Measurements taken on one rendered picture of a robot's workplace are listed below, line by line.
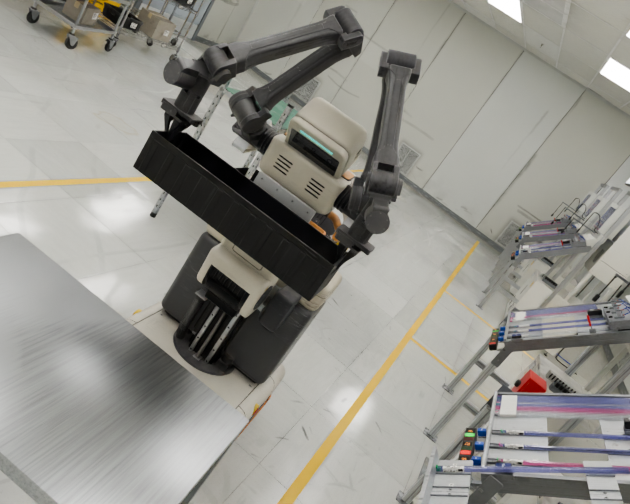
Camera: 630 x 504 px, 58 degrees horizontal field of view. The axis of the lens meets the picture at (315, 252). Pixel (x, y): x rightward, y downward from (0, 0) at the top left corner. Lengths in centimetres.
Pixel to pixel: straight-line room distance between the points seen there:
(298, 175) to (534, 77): 906
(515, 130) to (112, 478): 994
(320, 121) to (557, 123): 902
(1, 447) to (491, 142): 1001
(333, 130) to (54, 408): 105
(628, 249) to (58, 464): 604
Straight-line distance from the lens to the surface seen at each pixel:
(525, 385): 295
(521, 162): 1057
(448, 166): 1067
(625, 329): 339
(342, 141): 169
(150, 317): 237
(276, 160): 180
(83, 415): 113
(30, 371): 117
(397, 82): 154
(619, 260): 658
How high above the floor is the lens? 158
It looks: 19 degrees down
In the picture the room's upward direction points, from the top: 35 degrees clockwise
